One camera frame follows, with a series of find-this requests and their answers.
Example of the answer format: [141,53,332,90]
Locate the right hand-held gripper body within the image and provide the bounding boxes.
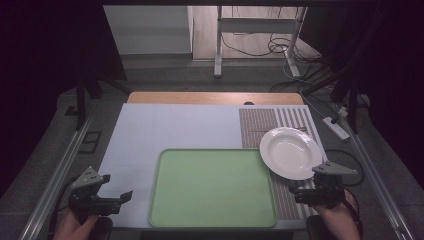
[299,161,359,210]

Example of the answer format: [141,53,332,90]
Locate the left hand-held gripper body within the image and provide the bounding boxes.
[68,165,121,224]

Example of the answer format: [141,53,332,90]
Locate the white plate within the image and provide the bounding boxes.
[259,126,324,181]

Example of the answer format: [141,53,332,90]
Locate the person's right hand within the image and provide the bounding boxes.
[314,193,362,240]

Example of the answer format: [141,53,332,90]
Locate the person's left hand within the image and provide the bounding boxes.
[53,209,99,240]

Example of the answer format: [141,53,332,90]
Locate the white power strip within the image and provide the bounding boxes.
[322,116,351,141]

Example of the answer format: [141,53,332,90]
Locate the black stand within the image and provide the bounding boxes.
[74,75,132,132]
[301,71,363,135]

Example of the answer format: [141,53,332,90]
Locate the grey striped mat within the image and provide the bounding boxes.
[238,106,329,221]

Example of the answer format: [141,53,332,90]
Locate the pale blue table mat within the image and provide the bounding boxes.
[98,103,329,232]

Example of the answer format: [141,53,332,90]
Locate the green tray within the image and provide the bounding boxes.
[148,148,277,229]

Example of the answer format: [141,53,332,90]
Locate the wooden table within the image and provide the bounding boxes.
[127,91,305,106]

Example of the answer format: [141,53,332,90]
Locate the white cabinet panel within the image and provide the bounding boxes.
[103,5,193,55]

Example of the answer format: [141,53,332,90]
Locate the black cable loop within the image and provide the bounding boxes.
[324,149,365,188]

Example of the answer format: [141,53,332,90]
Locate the aluminium rail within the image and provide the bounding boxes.
[344,123,415,240]
[19,113,95,240]

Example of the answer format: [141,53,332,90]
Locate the black square floor frame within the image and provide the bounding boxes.
[78,131,102,155]

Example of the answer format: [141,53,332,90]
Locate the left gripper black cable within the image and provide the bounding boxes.
[49,176,79,236]

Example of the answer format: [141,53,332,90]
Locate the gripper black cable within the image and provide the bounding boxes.
[49,176,79,236]
[342,188,365,236]

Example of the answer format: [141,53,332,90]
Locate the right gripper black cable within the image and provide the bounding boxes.
[342,188,365,236]

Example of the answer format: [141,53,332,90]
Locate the tangle of floor cables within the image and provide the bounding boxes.
[221,33,334,94]

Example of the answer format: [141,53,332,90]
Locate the white metal desk frame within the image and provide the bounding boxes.
[213,5,308,79]

